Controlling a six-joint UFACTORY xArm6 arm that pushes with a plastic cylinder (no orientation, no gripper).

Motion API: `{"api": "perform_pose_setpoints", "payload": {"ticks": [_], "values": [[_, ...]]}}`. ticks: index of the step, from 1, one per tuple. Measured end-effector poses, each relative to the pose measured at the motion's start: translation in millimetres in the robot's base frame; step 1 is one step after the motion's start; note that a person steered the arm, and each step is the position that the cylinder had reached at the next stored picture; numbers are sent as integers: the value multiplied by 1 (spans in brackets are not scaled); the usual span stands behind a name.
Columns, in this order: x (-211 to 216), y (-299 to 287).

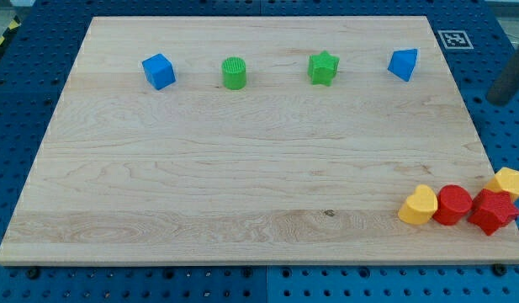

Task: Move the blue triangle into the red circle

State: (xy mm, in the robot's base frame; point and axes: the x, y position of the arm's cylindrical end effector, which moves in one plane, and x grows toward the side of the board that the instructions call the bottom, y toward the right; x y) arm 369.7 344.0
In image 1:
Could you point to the red star block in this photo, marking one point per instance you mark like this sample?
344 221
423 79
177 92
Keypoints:
492 211

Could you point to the white fiducial marker tag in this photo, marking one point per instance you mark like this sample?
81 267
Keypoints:
453 39

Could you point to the yellow heart block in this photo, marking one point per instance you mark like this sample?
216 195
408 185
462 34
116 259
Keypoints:
419 207

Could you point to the blue triangle block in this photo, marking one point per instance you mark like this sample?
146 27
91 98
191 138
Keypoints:
403 62

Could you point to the red cylinder block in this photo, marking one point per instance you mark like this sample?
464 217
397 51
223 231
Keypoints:
454 202

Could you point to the blue cube block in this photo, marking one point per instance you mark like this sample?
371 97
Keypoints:
159 71

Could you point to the wooden board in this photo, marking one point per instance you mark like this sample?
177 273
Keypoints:
279 172

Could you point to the yellow black hazard tape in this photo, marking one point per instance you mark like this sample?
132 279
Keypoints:
9 33

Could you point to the green cylinder block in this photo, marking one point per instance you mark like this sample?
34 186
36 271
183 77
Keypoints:
234 73

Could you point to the yellow hexagon block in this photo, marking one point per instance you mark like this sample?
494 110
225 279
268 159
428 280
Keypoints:
507 180

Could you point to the green star block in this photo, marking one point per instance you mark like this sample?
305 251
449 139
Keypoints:
322 68

